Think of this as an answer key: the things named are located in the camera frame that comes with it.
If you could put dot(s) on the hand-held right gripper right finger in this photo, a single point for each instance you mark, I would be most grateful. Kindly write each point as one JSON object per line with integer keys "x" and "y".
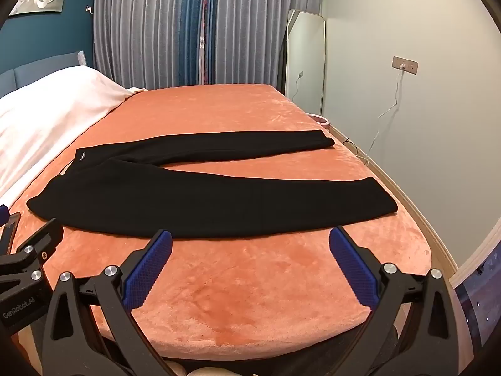
{"x": 352, "y": 266}

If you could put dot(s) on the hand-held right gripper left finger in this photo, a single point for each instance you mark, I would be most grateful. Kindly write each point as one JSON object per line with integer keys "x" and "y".
{"x": 148, "y": 268}

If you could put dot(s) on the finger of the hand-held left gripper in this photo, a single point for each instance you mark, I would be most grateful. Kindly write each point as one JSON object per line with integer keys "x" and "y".
{"x": 8, "y": 235}
{"x": 41, "y": 241}

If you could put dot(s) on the black pants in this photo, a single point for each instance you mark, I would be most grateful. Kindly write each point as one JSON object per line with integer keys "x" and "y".
{"x": 195, "y": 203}

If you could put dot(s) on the orange plush blanket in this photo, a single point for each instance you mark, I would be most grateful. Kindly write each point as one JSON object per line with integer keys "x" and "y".
{"x": 235, "y": 282}

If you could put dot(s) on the white blanket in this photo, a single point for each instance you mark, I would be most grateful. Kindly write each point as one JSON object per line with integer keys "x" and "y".
{"x": 47, "y": 117}

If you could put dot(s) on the dark speckled rug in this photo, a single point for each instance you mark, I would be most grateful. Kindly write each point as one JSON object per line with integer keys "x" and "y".
{"x": 477, "y": 305}

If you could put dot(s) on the pink bin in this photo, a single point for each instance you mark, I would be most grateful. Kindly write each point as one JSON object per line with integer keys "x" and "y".
{"x": 319, "y": 118}

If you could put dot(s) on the blue padded headboard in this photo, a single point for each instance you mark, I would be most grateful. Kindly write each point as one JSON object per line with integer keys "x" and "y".
{"x": 35, "y": 70}

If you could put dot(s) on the standing mirror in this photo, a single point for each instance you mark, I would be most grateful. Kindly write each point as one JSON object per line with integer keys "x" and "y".
{"x": 305, "y": 66}

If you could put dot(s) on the blue curtain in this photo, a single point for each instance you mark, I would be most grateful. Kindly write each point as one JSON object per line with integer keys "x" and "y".
{"x": 199, "y": 23}

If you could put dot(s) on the beige bed frame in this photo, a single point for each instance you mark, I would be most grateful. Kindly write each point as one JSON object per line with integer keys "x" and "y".
{"x": 440, "y": 254}

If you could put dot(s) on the wall socket plate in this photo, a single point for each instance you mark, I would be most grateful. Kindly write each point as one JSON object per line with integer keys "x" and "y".
{"x": 409, "y": 65}

